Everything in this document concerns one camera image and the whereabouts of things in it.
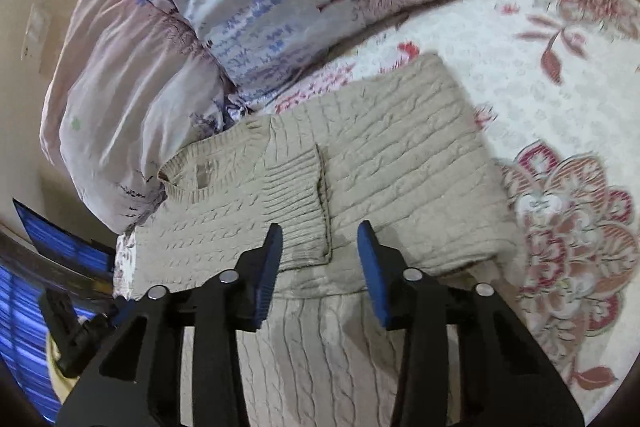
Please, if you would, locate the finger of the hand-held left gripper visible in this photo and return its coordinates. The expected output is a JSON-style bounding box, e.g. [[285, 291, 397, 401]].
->
[[39, 289, 126, 379]]

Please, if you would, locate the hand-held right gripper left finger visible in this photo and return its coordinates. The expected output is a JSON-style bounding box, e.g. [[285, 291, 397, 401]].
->
[[55, 223, 284, 427]]

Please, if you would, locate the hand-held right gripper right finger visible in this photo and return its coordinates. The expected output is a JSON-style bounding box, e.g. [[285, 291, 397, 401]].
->
[[356, 221, 584, 427]]

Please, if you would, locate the beige cable knit sweater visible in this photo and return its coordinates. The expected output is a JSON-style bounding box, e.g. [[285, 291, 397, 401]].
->
[[114, 52, 521, 427]]

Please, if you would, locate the window with blue blinds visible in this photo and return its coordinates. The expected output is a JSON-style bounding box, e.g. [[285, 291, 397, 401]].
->
[[0, 199, 117, 424]]

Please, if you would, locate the white floral bed sheet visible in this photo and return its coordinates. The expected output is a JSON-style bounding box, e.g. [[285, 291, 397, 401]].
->
[[112, 0, 640, 427]]

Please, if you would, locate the white wall switch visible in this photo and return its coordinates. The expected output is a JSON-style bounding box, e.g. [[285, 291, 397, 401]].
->
[[20, 3, 52, 62]]

